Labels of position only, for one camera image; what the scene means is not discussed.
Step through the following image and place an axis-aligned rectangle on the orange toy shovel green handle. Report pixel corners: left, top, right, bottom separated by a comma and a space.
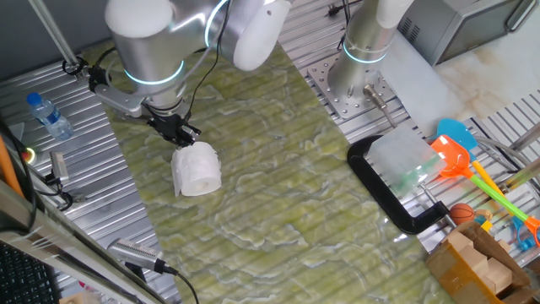
429, 133, 540, 248

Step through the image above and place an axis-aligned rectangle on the brown cardboard box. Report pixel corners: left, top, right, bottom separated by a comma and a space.
424, 221, 540, 304

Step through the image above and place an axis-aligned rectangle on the green marble pattern mat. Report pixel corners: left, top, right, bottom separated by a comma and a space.
82, 40, 456, 304

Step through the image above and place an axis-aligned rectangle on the black power plug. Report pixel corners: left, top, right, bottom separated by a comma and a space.
327, 2, 354, 18

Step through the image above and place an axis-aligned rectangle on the small yellow blue toy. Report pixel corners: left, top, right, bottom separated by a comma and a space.
474, 209, 494, 233

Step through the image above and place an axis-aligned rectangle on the small toy basketball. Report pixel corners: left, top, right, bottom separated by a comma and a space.
449, 203, 477, 226

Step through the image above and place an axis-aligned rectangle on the black metal clamp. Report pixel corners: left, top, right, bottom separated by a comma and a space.
49, 150, 71, 185

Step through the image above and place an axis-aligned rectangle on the plain wooden block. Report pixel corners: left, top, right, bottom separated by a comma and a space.
457, 244, 490, 275
484, 257, 514, 296

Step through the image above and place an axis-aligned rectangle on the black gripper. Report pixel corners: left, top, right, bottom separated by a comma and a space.
146, 107, 202, 149

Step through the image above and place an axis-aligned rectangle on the bare metal rod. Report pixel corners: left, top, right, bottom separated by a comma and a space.
504, 158, 540, 191
508, 122, 540, 153

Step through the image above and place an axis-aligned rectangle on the grey metal pole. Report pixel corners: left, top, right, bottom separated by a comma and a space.
28, 0, 88, 81

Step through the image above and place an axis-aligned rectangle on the silver cable connector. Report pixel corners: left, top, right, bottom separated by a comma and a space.
363, 84, 400, 129

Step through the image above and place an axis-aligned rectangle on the grey microwave oven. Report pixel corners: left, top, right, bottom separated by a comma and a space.
396, 0, 537, 67

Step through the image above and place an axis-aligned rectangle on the translucent plastic box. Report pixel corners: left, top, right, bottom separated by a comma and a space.
367, 126, 447, 198

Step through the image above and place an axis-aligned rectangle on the white toilet paper roll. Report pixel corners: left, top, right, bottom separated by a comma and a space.
170, 141, 224, 198

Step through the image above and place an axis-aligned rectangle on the black C-clamp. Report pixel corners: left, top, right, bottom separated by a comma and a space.
346, 134, 459, 236

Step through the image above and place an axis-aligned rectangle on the aluminium frame rail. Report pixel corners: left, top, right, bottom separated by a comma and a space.
0, 181, 170, 304

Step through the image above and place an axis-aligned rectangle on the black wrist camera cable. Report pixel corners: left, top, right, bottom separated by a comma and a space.
184, 0, 232, 126

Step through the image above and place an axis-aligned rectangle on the blue toy shovel yellow handle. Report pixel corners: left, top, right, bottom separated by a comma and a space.
436, 117, 537, 252

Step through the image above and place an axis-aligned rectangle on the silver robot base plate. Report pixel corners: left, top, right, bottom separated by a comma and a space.
306, 54, 406, 121

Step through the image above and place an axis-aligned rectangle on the white marble pattern sheet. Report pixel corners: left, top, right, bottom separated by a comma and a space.
377, 31, 540, 138

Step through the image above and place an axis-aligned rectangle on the clear water bottle blue cap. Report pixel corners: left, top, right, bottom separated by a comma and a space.
25, 91, 75, 143

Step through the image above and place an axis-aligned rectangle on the orange stick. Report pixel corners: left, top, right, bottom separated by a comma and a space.
0, 134, 24, 199

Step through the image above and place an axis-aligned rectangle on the red emergency stop button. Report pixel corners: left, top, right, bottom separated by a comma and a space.
20, 146, 38, 166

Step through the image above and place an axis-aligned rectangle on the black keyboard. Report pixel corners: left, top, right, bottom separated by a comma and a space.
0, 242, 62, 304

